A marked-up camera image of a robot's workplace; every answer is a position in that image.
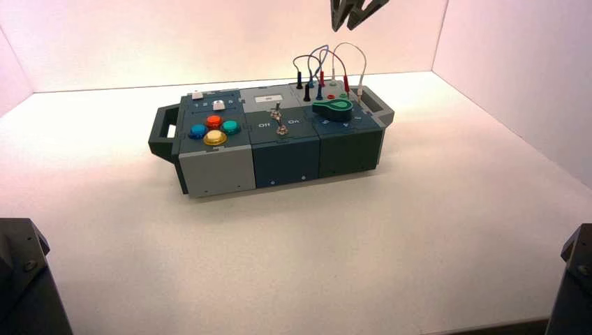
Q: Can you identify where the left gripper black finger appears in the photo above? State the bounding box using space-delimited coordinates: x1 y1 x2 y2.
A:
330 0 357 33
346 0 390 31

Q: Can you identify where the green rotary knob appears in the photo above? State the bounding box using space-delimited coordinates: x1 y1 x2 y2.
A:
312 99 354 123

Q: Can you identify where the grey blue control box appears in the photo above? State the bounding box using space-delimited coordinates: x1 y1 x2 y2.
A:
147 79 395 199

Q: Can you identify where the yellow round push button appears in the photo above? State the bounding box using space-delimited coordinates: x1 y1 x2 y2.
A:
203 130 228 147

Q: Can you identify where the red jumper cable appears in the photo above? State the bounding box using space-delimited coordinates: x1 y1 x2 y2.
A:
318 50 351 99

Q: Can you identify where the blue jumper cable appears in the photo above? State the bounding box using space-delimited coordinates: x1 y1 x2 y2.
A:
308 44 330 102

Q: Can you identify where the white jumper cable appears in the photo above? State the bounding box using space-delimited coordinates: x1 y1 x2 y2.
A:
329 42 368 103

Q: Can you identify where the black jumper cable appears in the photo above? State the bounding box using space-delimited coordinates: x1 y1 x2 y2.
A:
293 54 323 103

